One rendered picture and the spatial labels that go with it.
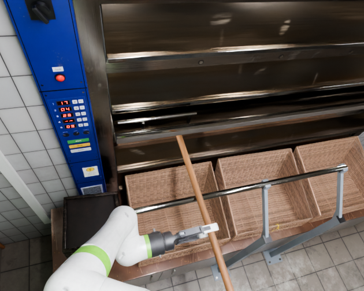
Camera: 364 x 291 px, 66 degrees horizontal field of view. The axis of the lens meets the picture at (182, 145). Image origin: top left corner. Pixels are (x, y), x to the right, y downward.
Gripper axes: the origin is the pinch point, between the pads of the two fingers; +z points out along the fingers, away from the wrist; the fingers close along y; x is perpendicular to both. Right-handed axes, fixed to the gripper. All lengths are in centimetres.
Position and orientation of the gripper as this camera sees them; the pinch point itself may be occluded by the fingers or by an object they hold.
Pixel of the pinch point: (209, 230)
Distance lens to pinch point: 125.9
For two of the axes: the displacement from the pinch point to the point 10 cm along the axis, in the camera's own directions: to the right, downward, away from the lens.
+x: 2.7, 8.3, -4.9
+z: 9.5, -1.5, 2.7
